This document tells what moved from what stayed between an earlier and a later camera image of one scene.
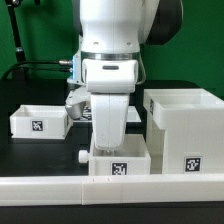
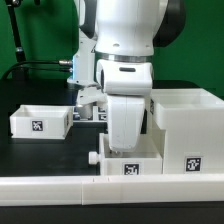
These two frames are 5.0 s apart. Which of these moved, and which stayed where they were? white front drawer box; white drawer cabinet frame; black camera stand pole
Moved: white front drawer box
Stayed: white drawer cabinet frame; black camera stand pole
